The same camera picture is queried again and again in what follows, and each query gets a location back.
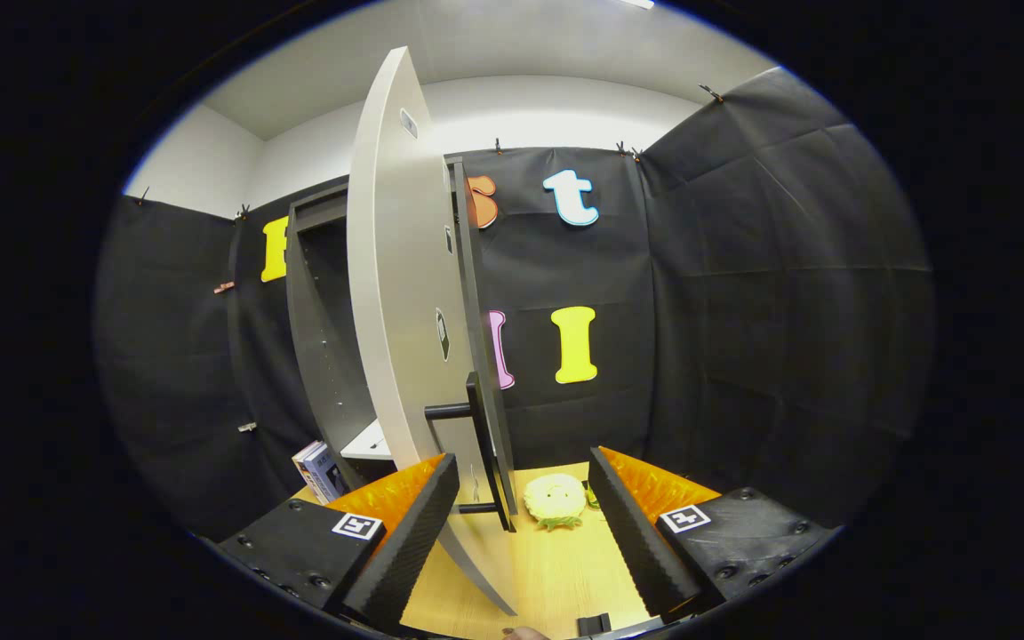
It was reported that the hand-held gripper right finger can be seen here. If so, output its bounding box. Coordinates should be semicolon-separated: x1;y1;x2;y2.
587;445;840;623

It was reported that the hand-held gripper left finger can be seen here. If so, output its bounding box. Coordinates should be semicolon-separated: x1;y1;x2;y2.
212;452;461;630

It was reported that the black door handle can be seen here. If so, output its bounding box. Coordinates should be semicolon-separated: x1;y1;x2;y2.
424;372;517;532

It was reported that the grey shoe cabinet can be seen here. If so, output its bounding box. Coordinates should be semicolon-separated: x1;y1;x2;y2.
285;182;406;490

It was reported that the beige shoe cabinet door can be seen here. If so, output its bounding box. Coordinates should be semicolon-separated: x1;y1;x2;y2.
346;46;520;616

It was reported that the pale yellow round toy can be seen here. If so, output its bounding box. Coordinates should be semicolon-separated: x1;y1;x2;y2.
524;473;588;532

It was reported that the blue cover book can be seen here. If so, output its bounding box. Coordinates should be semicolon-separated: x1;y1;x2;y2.
303;443;349;506

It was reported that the white cover book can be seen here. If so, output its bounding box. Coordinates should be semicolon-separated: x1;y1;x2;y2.
292;440;322;503

